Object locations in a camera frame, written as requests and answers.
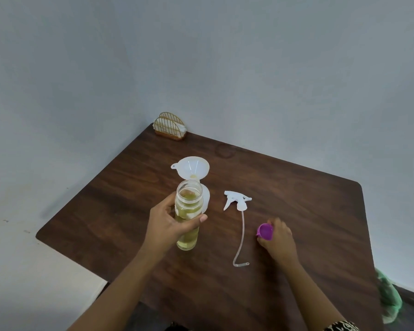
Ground person's left hand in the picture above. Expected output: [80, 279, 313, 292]
[142, 193, 208, 256]

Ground person's right hand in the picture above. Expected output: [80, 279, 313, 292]
[257, 218, 298, 268]

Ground purple bottle cap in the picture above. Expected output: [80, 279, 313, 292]
[256, 223, 274, 241]

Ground clear bottle with yellow liquid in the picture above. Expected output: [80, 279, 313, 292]
[175, 180, 204, 251]

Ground person's right forearm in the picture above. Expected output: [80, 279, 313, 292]
[285, 256, 347, 331]

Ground person's left forearm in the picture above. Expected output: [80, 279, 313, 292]
[66, 243, 170, 331]

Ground white plastic bottle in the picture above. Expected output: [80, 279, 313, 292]
[197, 183, 211, 215]

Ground white spray trigger with tube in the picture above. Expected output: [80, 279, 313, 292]
[224, 191, 253, 268]

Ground white plastic funnel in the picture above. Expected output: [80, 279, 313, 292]
[171, 156, 210, 185]

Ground white paper napkins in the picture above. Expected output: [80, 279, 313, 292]
[153, 120, 187, 134]

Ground black and white patterned sleeve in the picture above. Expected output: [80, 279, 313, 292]
[322, 320, 360, 331]

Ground green plastic bag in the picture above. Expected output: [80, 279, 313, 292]
[375, 268, 404, 325]

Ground gold wire napkin holder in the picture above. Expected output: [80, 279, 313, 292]
[153, 112, 188, 141]

